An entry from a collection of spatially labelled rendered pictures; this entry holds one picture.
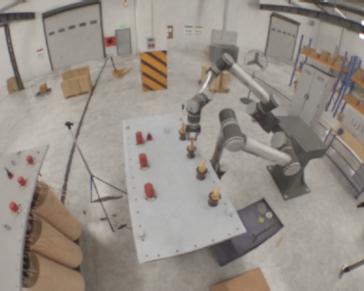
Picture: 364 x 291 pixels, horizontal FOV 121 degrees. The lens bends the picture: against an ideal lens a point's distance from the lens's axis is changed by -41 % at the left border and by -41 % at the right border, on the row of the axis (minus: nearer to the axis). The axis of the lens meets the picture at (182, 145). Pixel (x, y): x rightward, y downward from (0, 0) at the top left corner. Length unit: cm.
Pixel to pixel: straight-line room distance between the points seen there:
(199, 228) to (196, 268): 137
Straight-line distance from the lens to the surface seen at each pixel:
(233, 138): 124
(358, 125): 543
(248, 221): 194
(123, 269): 265
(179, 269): 255
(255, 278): 176
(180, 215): 129
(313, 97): 567
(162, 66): 628
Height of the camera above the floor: 253
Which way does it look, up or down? 41 degrees down
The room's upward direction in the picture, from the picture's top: 2 degrees clockwise
